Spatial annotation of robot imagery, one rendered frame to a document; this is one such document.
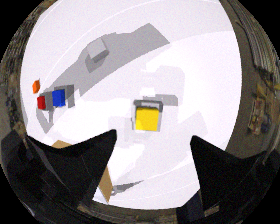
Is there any yellow button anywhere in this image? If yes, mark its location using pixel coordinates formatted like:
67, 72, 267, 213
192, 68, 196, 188
132, 99, 164, 132

